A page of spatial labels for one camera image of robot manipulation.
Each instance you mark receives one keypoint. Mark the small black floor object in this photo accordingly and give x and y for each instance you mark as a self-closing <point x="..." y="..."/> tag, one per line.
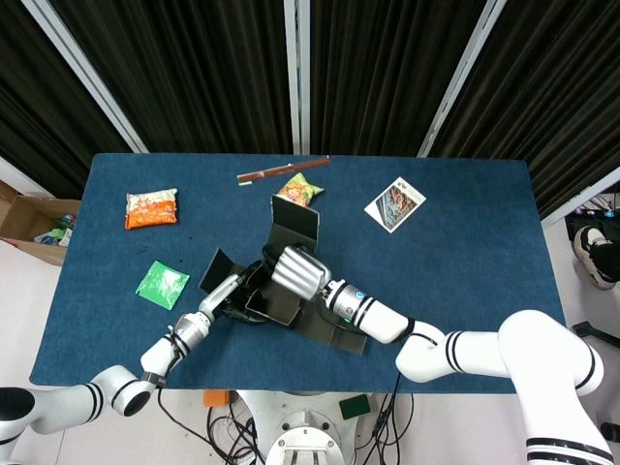
<point x="611" y="429"/>

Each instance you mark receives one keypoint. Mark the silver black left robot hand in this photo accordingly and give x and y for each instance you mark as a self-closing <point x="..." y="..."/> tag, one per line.
<point x="220" y="290"/>

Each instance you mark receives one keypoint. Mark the black floor stand foot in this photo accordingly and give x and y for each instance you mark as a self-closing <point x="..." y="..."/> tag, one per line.
<point x="605" y="338"/>

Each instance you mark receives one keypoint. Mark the white metal frame post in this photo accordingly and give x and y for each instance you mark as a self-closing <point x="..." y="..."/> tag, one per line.
<point x="581" y="196"/>
<point x="19" y="175"/>
<point x="460" y="72"/>
<point x="296" y="72"/>
<point x="82" y="68"/>

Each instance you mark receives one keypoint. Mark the green foil packet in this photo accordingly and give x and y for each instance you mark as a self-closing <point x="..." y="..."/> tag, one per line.
<point x="162" y="285"/>

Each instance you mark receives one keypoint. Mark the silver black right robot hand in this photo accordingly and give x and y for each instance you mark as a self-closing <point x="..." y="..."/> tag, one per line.
<point x="298" y="273"/>

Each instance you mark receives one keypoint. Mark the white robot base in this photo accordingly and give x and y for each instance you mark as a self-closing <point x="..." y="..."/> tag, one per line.
<point x="305" y="436"/>

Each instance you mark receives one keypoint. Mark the orange white snack packet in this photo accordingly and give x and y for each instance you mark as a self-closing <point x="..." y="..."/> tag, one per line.
<point x="151" y="210"/>

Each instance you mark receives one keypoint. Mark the yellow green snack bag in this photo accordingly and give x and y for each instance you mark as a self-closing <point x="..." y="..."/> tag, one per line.
<point x="302" y="191"/>

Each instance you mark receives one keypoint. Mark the black white sneaker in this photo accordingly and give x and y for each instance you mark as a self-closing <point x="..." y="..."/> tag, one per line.
<point x="598" y="257"/>

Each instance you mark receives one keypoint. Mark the green block on base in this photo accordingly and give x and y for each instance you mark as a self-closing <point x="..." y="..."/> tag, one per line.
<point x="354" y="407"/>

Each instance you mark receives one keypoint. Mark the black cardboard box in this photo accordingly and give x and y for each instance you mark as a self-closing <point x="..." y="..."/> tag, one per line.
<point x="295" y="218"/>

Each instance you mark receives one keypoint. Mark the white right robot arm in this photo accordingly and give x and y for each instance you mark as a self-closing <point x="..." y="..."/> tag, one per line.
<point x="382" y="324"/>

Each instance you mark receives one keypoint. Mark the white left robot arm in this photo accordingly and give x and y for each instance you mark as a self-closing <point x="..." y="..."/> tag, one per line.
<point x="160" y="356"/>

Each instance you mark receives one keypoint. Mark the brown cardboard carton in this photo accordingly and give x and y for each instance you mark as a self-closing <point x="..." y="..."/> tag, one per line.
<point x="24" y="218"/>

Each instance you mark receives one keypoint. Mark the white bordered photo card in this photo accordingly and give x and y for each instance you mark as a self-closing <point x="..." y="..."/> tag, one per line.
<point x="394" y="204"/>

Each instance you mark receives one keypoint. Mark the long brown chopstick sleeve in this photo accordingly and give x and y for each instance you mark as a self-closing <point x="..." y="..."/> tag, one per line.
<point x="283" y="170"/>

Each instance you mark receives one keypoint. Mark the orange block on base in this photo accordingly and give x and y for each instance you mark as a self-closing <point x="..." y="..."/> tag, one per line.
<point x="215" y="397"/>

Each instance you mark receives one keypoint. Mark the blue felt table mat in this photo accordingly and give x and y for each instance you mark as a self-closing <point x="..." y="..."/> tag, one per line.
<point x="460" y="271"/>

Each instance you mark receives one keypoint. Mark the black pleated curtain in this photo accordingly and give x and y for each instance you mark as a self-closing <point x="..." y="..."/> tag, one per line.
<point x="29" y="97"/>
<point x="387" y="72"/>
<point x="557" y="97"/>
<point x="194" y="72"/>

